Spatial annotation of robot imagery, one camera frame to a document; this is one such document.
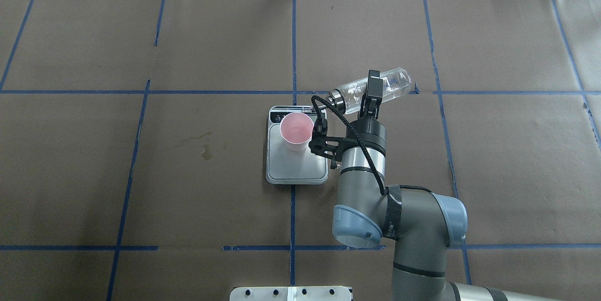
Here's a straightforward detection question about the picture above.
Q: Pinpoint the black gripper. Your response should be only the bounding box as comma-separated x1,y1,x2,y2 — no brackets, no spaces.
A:
309,69,387,170

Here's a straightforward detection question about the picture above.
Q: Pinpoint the clear glass sauce bottle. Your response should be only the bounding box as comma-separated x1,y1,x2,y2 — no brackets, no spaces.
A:
326,68,414,115

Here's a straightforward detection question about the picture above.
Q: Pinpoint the pink paper cup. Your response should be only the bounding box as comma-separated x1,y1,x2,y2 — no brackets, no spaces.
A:
280,111,314,152

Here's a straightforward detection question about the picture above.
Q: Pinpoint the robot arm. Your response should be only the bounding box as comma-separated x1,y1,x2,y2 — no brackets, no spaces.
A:
309,70,542,301

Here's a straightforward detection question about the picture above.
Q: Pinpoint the silver digital kitchen scale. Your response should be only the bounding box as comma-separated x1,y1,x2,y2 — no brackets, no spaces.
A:
265,106,329,185

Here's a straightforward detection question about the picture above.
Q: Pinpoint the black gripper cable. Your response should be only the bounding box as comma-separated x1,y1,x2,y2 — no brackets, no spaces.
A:
311,95,432,196

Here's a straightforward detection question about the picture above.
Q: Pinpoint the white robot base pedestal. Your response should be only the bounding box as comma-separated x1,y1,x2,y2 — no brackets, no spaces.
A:
229,286,354,301

